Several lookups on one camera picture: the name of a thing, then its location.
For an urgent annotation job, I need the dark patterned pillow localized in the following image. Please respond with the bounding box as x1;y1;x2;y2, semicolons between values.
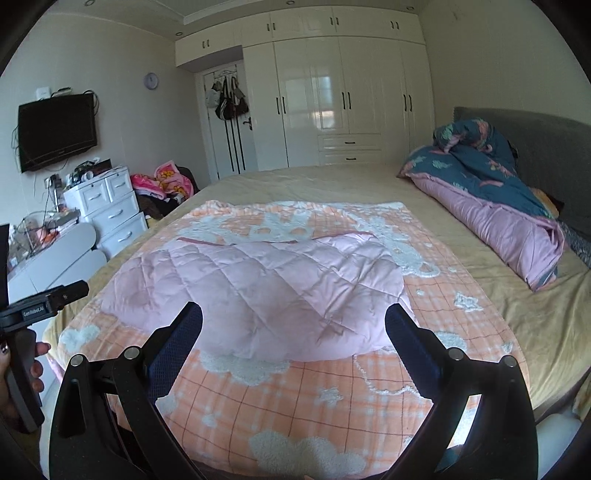
556;219;591;271

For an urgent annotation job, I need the orange plaid fleece blanket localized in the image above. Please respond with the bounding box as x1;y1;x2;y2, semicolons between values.
44;199;532;478

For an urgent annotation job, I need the white plastic drawer chest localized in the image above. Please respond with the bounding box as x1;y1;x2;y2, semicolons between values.
63;166;149;259

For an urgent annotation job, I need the person's left hand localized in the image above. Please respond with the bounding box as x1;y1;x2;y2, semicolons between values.
0;340;52;423

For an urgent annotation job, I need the desk clutter pile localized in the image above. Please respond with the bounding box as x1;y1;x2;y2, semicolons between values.
9;210;81;268

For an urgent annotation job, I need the white room door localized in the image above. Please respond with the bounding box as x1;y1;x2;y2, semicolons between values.
195;65;259;183

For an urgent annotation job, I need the orange pillow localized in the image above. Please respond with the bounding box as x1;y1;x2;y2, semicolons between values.
531;187;565;217

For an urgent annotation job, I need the dark shoulder bag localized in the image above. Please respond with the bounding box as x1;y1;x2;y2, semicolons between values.
216;78;236;121

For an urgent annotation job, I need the bed with beige sheet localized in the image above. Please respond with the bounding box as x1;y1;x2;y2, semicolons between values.
41;164;591;462

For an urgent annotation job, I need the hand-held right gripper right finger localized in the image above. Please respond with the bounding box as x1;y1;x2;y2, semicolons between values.
383;303;541;480

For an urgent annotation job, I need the black wall television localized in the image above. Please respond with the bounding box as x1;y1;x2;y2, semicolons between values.
17;92;99;174

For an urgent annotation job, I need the small toiletry clutter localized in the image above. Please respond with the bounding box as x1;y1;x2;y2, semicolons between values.
65;158;114;188

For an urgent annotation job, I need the grey upholstered headboard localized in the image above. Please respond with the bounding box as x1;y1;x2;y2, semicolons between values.
452;106;591;241

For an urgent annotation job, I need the white glossy wardrobe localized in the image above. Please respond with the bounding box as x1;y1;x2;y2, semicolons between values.
174;11;435;169

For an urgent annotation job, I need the white rounded desk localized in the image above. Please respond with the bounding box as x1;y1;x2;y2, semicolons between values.
7;224;109;308

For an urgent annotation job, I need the blue floral quilt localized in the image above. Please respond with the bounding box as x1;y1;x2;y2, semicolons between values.
398;117;566;292

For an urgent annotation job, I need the grey hanging bag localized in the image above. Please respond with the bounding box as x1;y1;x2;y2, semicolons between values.
230;76;250;116

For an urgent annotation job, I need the pink quilted jacket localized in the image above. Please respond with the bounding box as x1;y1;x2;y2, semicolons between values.
100;231;419;363

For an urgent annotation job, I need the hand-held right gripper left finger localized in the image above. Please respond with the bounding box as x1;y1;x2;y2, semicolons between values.
48;301;220;480

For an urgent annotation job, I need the pink printed blanket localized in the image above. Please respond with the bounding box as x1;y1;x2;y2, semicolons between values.
130;161;195;200

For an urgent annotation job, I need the pile of pink clothes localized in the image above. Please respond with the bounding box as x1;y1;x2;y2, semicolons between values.
139;166;200;221

